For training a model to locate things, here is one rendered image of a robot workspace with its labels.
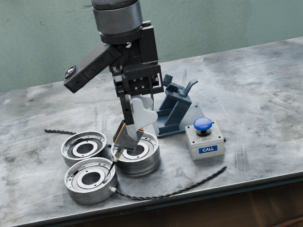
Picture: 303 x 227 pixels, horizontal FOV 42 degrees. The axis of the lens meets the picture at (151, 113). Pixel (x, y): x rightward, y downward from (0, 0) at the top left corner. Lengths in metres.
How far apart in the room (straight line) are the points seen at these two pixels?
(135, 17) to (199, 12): 1.86
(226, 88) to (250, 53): 0.22
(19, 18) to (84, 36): 0.38
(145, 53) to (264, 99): 0.47
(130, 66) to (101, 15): 0.10
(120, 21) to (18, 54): 1.97
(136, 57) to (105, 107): 0.46
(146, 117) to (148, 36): 0.15
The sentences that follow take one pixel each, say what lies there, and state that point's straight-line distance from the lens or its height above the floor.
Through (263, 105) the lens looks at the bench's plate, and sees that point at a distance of 1.03.
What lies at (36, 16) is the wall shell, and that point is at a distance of 2.46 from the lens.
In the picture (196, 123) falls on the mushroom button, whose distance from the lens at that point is 0.85.
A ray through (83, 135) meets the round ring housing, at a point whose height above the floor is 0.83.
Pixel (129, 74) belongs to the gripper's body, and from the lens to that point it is 0.66.
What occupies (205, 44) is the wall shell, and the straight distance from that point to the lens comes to 2.57.
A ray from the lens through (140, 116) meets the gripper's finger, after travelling 0.71.
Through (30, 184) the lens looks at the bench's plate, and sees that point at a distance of 0.93.
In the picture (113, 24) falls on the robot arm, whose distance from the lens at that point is 0.62.
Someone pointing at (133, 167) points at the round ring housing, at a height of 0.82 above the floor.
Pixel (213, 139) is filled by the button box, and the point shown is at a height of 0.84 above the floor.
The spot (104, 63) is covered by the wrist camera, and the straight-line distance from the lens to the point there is 0.66.
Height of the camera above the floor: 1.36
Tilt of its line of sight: 32 degrees down
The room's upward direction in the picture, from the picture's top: 10 degrees counter-clockwise
